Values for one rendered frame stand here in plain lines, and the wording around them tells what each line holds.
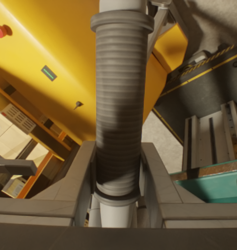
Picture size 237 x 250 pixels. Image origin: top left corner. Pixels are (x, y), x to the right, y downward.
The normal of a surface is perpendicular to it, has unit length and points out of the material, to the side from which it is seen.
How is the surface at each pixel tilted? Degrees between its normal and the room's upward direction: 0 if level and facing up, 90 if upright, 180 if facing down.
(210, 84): 0
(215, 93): 0
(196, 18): 0
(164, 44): 22
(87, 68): 68
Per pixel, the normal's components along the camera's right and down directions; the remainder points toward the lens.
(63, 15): 0.61, -0.11
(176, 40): 0.00, 0.51
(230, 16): -0.29, 0.68
